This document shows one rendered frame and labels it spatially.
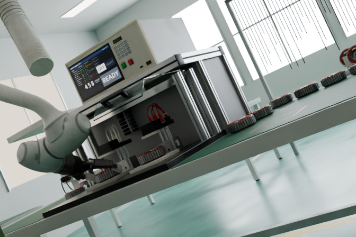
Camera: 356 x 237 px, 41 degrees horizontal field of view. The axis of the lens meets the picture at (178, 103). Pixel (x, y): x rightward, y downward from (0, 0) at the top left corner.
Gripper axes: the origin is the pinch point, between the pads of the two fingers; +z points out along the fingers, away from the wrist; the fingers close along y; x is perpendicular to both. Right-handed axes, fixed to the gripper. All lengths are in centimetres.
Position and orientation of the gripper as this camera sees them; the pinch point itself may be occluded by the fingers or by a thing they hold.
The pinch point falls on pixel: (107, 173)
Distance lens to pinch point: 201.5
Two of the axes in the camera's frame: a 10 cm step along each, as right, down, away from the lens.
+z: 6.2, 2.9, 7.3
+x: 1.2, 8.8, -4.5
